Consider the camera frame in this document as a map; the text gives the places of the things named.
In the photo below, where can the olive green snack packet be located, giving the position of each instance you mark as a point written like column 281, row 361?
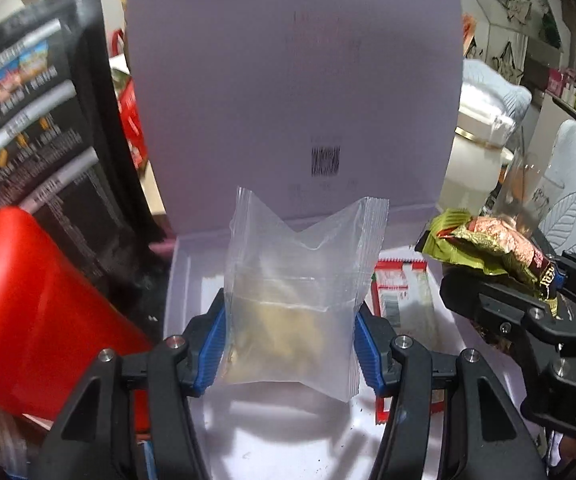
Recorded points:
column 447, row 242

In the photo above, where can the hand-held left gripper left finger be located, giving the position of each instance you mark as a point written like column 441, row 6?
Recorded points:
column 208, row 355

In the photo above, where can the glass mug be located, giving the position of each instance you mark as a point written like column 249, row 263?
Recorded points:
column 527, row 185

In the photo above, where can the gold red snack packet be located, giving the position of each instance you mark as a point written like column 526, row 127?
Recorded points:
column 507, row 245

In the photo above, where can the black snack bag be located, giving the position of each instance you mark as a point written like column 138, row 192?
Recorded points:
column 43, row 135

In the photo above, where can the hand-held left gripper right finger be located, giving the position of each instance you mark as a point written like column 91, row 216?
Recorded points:
column 367, row 355

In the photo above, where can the clear zip bag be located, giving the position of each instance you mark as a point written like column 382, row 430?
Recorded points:
column 293, row 310

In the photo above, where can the red printed bag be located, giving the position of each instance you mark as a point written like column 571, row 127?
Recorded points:
column 129, row 110

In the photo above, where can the red plastic container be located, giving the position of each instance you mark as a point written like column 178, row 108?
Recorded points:
column 43, row 320

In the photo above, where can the cream lidded jar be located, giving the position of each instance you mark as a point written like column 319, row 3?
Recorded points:
column 472, row 165

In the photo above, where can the red white packet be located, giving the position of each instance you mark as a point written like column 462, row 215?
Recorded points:
column 395, row 295

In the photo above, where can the purple gift box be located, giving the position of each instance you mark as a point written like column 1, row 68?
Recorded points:
column 268, row 85

